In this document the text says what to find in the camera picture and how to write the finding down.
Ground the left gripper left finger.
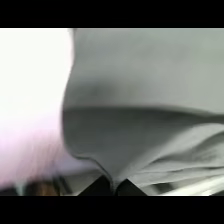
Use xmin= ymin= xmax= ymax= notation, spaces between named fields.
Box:
xmin=78 ymin=175 xmax=115 ymax=197

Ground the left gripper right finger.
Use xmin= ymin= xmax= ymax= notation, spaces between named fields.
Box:
xmin=116 ymin=178 xmax=146 ymax=197

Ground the grey garment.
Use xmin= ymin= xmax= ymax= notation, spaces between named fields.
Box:
xmin=61 ymin=28 xmax=224 ymax=197

